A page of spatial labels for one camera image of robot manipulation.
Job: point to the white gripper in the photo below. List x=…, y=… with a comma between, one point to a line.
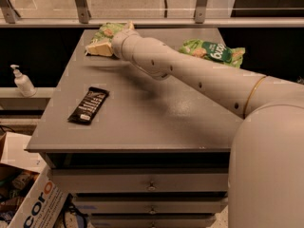
x=118, y=43

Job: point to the green jalapeno chip bag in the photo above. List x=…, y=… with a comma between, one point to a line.
x=107, y=32

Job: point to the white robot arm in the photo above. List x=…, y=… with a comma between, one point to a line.
x=266, y=164

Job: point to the green rice cracker bag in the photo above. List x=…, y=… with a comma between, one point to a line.
x=216, y=52

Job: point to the black candy bar wrapper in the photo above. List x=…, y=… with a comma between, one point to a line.
x=89, y=106

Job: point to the white pump dispenser bottle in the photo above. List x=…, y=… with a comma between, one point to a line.
x=23, y=82

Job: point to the grey drawer cabinet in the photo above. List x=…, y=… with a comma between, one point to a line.
x=155, y=155

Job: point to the white cardboard box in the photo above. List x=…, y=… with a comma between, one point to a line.
x=26, y=188

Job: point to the grey metal railing frame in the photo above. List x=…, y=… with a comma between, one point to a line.
x=152, y=13

